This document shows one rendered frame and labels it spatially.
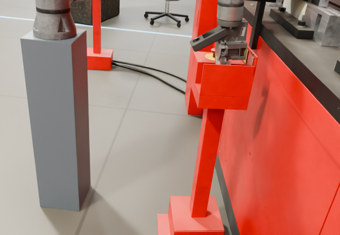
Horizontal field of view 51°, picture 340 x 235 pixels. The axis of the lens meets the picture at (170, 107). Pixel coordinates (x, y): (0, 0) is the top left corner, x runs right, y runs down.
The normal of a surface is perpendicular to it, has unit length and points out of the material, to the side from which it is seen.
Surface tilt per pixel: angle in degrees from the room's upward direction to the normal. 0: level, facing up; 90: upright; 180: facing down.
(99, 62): 90
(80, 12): 90
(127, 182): 0
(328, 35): 90
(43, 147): 90
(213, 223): 0
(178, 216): 0
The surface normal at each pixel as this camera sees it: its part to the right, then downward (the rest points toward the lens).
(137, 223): 0.08, -0.88
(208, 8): 0.04, 0.47
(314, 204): -1.00, -0.05
